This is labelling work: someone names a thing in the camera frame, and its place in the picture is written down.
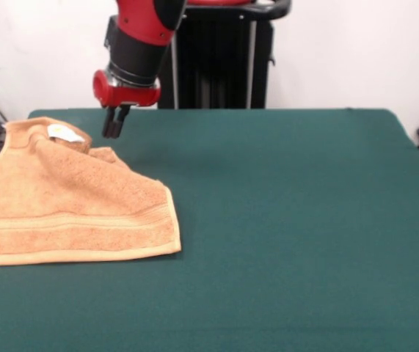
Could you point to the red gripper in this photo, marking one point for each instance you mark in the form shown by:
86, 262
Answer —
124, 95

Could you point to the dark green table cloth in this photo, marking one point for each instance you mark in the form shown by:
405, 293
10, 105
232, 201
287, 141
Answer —
268, 238

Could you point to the red robot base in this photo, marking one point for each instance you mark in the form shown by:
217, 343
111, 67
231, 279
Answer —
224, 1

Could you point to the tan terry towel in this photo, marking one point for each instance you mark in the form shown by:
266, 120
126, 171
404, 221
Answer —
66, 205

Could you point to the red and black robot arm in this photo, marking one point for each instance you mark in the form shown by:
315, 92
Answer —
139, 40

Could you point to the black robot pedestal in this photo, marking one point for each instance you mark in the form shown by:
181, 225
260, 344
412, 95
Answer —
224, 62

